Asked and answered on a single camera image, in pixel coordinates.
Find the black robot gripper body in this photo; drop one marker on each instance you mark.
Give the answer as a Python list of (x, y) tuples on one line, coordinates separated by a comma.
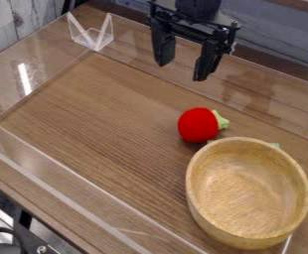
[(195, 20)]

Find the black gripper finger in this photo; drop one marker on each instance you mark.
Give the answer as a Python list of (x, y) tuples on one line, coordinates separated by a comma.
[(163, 43), (207, 60)]

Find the red plush strawberry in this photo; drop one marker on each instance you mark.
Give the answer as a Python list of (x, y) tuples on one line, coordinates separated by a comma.
[(199, 125)]

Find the green tape marker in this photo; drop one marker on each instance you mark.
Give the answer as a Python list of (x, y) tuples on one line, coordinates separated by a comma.
[(273, 144)]

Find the wooden bowl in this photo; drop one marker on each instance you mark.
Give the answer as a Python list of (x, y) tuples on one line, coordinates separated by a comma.
[(246, 192)]

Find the clear acrylic corner bracket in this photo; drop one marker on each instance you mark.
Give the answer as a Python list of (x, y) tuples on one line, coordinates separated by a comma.
[(92, 38)]

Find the clear acrylic table enclosure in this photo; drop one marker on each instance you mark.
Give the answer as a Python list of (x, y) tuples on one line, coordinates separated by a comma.
[(91, 157)]

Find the black table leg bracket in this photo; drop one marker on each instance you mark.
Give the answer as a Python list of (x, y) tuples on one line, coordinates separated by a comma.
[(31, 243)]

